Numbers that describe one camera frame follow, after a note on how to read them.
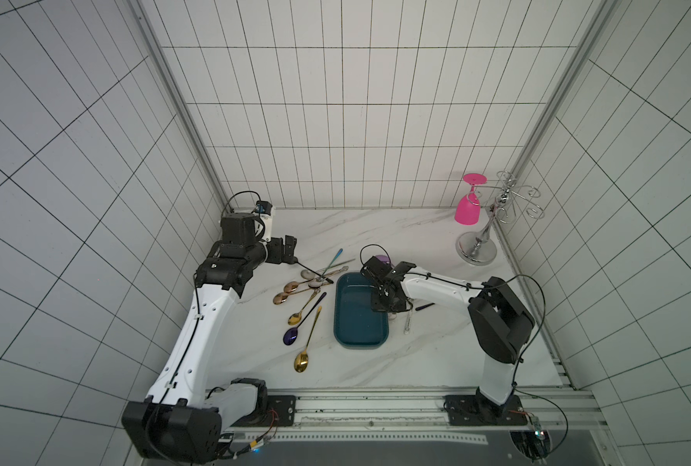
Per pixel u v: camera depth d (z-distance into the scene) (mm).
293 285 971
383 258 1037
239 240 531
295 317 891
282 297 947
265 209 635
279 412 720
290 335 859
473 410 664
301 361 813
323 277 985
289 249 670
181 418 360
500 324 481
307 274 981
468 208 971
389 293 657
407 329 873
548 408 660
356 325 854
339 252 1065
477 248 1045
